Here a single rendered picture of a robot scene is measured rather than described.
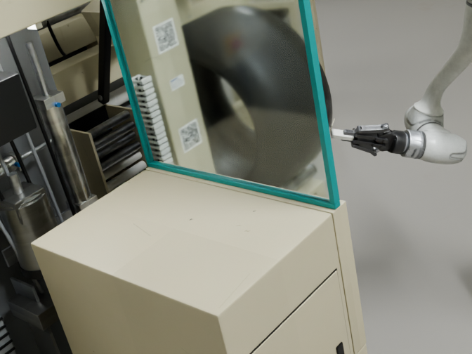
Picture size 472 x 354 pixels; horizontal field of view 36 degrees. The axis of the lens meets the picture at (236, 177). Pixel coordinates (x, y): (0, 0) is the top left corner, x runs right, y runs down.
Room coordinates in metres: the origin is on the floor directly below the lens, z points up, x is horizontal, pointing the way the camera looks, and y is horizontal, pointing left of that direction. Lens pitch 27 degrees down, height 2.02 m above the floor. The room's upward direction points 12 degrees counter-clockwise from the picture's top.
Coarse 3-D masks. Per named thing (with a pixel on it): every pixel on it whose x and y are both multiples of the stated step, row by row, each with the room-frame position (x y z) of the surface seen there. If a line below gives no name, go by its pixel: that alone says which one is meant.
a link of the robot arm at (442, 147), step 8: (424, 128) 2.14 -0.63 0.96; (432, 128) 2.12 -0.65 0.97; (440, 128) 2.12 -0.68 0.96; (432, 136) 2.07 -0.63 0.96; (440, 136) 2.07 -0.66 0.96; (448, 136) 2.07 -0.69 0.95; (456, 136) 2.08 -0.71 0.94; (432, 144) 2.05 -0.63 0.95; (440, 144) 2.05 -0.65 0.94; (448, 144) 2.05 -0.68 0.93; (456, 144) 2.05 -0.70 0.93; (464, 144) 2.06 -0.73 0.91; (424, 152) 2.05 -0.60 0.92; (432, 152) 2.04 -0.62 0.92; (440, 152) 2.04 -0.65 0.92; (448, 152) 2.04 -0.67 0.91; (456, 152) 2.04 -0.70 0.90; (464, 152) 2.05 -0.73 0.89; (424, 160) 2.07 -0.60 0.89; (432, 160) 2.05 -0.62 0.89; (440, 160) 2.05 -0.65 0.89; (448, 160) 2.05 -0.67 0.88; (456, 160) 2.05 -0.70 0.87
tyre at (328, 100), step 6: (324, 78) 2.03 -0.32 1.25; (324, 84) 2.01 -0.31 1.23; (324, 90) 2.01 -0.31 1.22; (324, 96) 2.00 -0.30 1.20; (330, 96) 2.03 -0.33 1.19; (330, 102) 2.02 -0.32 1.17; (330, 108) 2.02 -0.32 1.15; (330, 114) 2.02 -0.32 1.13; (330, 120) 2.02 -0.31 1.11; (330, 126) 2.03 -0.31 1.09
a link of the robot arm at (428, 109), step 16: (464, 16) 2.06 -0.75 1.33; (464, 32) 2.05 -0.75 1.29; (464, 48) 2.05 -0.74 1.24; (448, 64) 2.11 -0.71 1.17; (464, 64) 2.06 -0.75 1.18; (432, 80) 2.20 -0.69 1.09; (448, 80) 2.13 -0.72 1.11; (432, 96) 2.20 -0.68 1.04; (416, 112) 2.21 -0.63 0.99; (432, 112) 2.19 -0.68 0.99; (416, 128) 2.18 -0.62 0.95
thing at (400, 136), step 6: (390, 132) 2.07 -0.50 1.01; (396, 132) 2.08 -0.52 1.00; (402, 132) 2.08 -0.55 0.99; (390, 138) 2.07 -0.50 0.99; (396, 138) 2.07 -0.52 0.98; (402, 138) 2.06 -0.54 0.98; (384, 144) 2.08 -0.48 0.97; (390, 144) 2.08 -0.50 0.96; (396, 144) 2.05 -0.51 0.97; (402, 144) 2.05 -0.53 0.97; (384, 150) 2.09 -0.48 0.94; (390, 150) 2.08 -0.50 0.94; (396, 150) 2.06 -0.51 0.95; (402, 150) 2.05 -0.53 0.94
